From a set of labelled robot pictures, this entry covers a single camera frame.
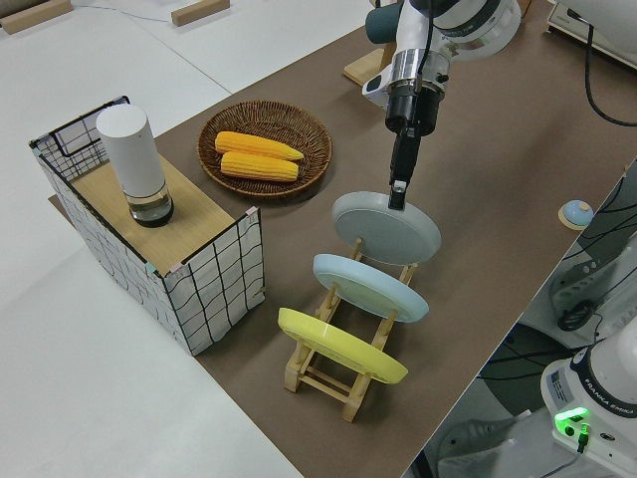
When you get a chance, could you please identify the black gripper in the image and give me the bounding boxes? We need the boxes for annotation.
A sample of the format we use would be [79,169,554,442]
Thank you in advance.
[385,84,447,210]

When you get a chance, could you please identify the gray plate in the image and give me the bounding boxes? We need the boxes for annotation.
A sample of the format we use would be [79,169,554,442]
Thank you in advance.
[331,190,443,266]

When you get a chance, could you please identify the light blue plate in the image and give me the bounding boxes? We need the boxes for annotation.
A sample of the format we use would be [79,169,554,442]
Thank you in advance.
[312,253,430,325]

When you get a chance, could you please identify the yellow plate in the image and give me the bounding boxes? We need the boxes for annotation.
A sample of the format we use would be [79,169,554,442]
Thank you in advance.
[277,307,409,385]

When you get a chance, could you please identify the wooden plate rack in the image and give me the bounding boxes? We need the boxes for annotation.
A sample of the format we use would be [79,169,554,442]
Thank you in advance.
[283,237,420,424]

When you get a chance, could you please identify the brown table mat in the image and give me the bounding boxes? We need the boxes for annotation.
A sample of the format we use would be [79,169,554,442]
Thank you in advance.
[47,0,637,478]

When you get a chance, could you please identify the brown wicker basket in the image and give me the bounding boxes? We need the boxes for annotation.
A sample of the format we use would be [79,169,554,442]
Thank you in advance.
[197,100,333,200]

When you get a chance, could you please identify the small wooden stand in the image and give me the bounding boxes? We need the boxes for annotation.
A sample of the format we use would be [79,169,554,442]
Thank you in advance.
[341,42,399,87]

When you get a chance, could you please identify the yellow corn cob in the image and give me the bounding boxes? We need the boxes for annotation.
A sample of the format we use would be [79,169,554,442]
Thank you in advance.
[219,150,301,183]
[214,130,306,162]

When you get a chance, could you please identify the blue call bell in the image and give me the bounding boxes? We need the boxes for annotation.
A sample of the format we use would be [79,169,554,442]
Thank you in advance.
[556,198,594,230]

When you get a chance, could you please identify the wooden basket lid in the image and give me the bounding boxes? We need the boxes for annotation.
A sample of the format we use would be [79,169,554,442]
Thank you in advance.
[72,156,235,268]

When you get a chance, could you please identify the white appliance box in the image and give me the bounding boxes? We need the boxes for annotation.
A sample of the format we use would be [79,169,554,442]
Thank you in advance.
[541,0,637,69]

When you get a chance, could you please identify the white cylinder bottle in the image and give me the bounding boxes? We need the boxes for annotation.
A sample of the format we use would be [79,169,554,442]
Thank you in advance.
[96,105,175,229]

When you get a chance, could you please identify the light wooden block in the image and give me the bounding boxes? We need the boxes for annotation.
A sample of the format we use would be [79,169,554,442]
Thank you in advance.
[170,0,231,27]
[0,0,74,35]

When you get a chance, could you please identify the white perforated mounting bracket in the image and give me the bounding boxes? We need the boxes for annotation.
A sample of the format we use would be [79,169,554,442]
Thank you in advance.
[546,238,606,330]

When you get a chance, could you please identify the dark round pedestal base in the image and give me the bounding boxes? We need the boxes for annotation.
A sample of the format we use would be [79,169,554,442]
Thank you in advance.
[475,323,553,424]

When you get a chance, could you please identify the black wire grid basket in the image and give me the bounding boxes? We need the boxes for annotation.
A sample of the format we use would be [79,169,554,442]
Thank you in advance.
[28,95,265,358]

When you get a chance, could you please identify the coiled black cable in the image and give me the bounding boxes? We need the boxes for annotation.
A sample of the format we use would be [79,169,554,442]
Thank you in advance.
[556,300,598,333]

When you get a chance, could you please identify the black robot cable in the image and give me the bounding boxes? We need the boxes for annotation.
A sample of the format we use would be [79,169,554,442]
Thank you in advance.
[564,4,637,128]

